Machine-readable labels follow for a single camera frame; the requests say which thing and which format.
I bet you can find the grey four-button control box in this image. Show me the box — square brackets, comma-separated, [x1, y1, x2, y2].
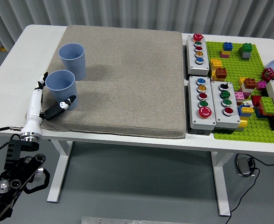
[210, 80, 241, 134]

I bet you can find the brown toy brick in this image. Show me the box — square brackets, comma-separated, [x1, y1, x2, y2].
[243, 78, 256, 89]
[215, 67, 228, 79]

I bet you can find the grey-brown mat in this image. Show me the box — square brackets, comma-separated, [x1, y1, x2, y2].
[25, 25, 186, 139]

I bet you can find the red toy brick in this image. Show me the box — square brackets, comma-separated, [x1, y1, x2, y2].
[251, 95, 262, 108]

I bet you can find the yellow round toy brick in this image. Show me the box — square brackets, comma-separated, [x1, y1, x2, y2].
[236, 116, 248, 128]

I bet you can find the green brick baseplate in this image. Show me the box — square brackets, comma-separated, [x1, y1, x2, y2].
[204, 41, 274, 143]

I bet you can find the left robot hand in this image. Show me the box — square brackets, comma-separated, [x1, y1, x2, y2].
[20, 71, 77, 136]

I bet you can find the blue ribbed cup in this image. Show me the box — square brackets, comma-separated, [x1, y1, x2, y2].
[45, 70, 78, 110]
[58, 43, 85, 81]

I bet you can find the lime green toy brick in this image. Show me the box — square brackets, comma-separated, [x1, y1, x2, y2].
[259, 96, 274, 115]

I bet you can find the white table leg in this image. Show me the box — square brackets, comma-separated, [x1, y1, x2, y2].
[47, 140, 73, 203]
[210, 151, 232, 217]

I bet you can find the red round toy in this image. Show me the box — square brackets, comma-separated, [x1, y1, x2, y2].
[261, 67, 274, 82]

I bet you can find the grey toy brick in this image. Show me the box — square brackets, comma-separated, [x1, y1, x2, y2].
[239, 48, 252, 61]

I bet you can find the grey power adapter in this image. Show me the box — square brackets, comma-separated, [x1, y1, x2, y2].
[236, 156, 254, 177]

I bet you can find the grey pleated curtain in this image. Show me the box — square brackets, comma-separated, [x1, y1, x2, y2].
[0, 0, 274, 51]

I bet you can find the grey five-button control box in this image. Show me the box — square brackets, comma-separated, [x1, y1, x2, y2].
[187, 76, 217, 135]
[185, 33, 210, 77]

